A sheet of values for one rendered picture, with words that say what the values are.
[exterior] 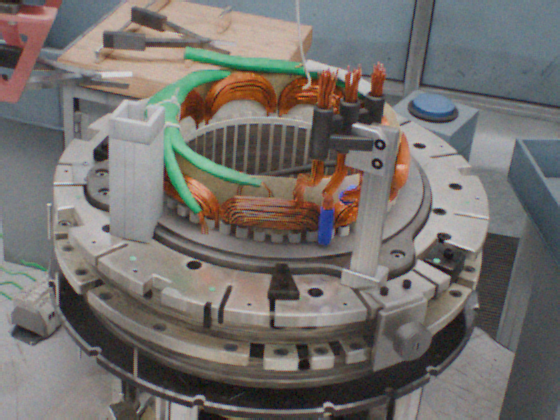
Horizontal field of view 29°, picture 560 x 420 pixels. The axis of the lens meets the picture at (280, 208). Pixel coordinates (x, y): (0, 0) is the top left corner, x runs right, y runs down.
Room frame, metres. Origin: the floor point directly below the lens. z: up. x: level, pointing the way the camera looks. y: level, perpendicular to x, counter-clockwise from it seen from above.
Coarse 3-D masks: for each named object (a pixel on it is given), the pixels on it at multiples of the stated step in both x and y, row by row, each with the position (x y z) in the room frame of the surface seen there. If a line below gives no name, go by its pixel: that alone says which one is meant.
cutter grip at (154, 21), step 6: (138, 6) 0.99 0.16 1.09; (132, 12) 0.98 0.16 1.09; (138, 12) 0.98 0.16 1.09; (144, 12) 0.97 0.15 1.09; (150, 12) 0.97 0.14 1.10; (156, 12) 0.98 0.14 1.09; (132, 18) 0.98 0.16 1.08; (138, 18) 0.98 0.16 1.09; (144, 18) 0.97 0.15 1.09; (150, 18) 0.97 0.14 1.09; (156, 18) 0.97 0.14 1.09; (162, 18) 0.96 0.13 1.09; (138, 24) 0.98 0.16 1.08; (144, 24) 0.97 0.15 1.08; (150, 24) 0.97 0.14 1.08; (156, 24) 0.97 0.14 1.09; (162, 24) 0.96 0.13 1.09; (156, 30) 0.97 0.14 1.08; (162, 30) 0.96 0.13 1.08
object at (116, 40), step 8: (104, 32) 0.92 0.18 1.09; (112, 32) 0.92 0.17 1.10; (120, 32) 0.92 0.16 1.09; (128, 32) 0.92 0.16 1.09; (104, 40) 0.92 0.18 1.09; (112, 40) 0.92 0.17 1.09; (120, 40) 0.92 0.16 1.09; (128, 40) 0.92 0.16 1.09; (136, 40) 0.92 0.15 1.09; (144, 40) 0.92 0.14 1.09; (112, 48) 0.92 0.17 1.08; (120, 48) 0.92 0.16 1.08; (128, 48) 0.92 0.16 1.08; (136, 48) 0.92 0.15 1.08; (144, 48) 0.92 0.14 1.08
